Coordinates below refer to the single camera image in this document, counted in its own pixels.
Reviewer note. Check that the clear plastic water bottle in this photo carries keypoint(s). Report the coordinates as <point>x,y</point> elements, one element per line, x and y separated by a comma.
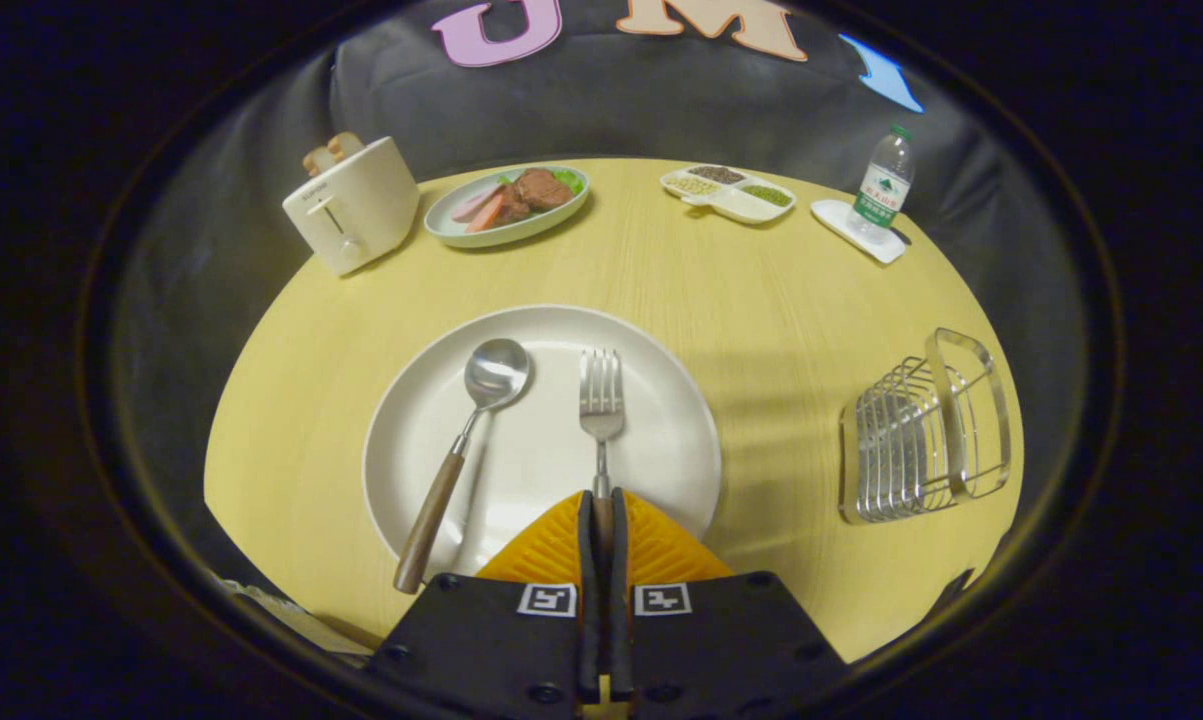
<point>883,190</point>

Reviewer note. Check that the small white tray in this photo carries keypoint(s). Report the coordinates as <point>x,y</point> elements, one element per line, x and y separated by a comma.
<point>833,217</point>

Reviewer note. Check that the pale yellow beans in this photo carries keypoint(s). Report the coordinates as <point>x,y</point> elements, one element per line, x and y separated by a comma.
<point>692,185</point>

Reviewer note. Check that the pink ham slice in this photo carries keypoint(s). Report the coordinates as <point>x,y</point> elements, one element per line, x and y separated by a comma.
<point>471,203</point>

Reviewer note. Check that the toast slice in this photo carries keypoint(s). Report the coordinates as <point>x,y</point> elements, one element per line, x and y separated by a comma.
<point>346,146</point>
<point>316,160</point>

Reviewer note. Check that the green beans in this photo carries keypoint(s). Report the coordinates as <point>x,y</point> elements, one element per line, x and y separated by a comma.
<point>767,195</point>

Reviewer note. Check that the large white round plate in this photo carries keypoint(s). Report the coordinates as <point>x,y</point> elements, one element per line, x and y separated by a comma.
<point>546,455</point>

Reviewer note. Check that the pale green oval plate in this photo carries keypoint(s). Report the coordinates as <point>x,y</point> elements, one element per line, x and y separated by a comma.
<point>443,224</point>

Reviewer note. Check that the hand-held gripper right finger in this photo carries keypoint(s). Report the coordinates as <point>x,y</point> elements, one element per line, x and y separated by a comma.
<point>621,600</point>

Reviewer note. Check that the white divided dish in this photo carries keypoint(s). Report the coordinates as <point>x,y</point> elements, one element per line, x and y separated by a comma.
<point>736,204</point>

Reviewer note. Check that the green lettuce leaf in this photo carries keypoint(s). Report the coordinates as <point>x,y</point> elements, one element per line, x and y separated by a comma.
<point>569,180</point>

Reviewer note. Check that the brown steak piece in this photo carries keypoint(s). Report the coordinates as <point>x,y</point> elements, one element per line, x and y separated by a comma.
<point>541,188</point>

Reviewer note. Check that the orange sausage slice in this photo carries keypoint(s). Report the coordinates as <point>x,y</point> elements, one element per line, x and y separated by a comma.
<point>489,214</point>

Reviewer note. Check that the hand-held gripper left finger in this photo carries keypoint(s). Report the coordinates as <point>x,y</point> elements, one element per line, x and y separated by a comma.
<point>589,600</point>

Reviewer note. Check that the dark brown grains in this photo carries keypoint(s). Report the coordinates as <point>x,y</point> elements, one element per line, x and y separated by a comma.
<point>717,174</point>

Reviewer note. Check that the cream toaster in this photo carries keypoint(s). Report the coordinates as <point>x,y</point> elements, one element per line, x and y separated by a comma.
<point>361,205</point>

